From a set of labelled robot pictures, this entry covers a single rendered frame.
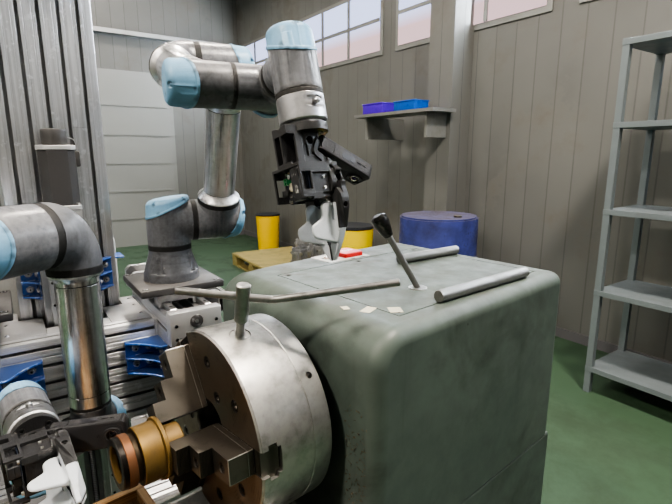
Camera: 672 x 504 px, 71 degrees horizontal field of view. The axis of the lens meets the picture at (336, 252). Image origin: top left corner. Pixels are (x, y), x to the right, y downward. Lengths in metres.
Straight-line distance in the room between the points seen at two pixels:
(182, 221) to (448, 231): 2.82
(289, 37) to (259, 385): 0.51
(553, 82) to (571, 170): 0.72
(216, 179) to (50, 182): 0.40
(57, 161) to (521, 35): 3.90
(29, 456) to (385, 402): 0.49
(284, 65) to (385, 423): 0.55
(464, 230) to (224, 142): 2.93
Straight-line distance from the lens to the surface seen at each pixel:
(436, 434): 0.87
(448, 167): 4.62
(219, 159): 1.29
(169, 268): 1.36
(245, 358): 0.72
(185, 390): 0.81
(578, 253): 4.23
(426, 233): 3.89
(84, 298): 0.99
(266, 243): 7.44
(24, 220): 0.90
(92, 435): 0.87
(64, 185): 1.40
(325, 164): 0.72
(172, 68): 0.81
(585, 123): 4.19
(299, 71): 0.75
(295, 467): 0.75
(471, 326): 0.86
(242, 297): 0.72
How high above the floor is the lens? 1.51
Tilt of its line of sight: 12 degrees down
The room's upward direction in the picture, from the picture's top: straight up
